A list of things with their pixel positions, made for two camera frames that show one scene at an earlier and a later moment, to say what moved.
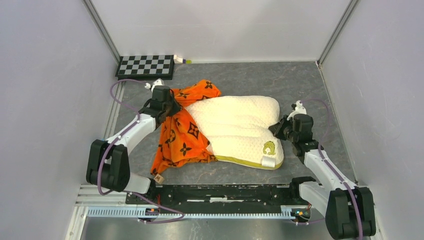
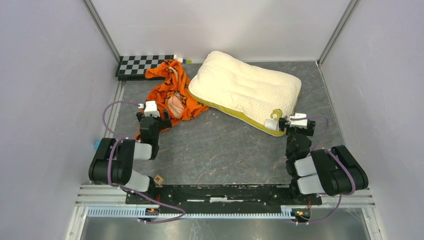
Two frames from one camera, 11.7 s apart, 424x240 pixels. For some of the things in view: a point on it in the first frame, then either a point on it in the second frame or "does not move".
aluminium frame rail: [351, 7] does not move
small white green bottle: [178, 60] does not move
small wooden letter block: [159, 179] does not move
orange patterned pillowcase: [181, 141] to [171, 90]
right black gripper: [276, 128] does not move
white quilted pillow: [238, 128] to [258, 95]
